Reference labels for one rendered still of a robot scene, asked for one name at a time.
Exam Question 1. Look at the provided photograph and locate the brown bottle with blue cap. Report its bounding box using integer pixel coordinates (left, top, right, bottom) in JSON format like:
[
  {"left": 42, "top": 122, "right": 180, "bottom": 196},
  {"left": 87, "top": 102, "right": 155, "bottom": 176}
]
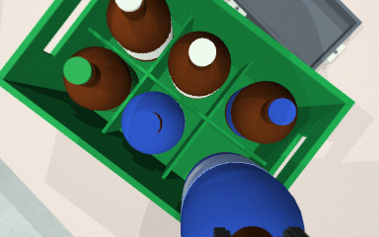
[{"left": 225, "top": 81, "right": 298, "bottom": 144}]

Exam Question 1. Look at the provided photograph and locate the blue-labeled bottle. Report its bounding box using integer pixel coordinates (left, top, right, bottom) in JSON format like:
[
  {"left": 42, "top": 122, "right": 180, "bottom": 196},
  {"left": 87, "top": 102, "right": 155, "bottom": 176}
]
[
  {"left": 181, "top": 152, "right": 305, "bottom": 237},
  {"left": 121, "top": 91, "right": 186, "bottom": 155}
]

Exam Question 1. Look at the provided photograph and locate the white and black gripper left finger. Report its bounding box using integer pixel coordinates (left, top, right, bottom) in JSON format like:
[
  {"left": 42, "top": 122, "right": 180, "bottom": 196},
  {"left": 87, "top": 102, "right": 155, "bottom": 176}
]
[{"left": 213, "top": 227, "right": 232, "bottom": 237}]

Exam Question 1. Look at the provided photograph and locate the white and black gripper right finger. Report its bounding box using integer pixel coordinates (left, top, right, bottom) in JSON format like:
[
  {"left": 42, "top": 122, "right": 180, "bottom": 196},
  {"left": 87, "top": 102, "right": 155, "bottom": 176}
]
[{"left": 283, "top": 227, "right": 309, "bottom": 237}]

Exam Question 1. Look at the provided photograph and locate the grey rectangular tray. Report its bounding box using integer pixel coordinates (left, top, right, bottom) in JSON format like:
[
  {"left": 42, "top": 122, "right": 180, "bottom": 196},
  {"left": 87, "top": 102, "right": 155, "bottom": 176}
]
[{"left": 233, "top": 0, "right": 362, "bottom": 70}]

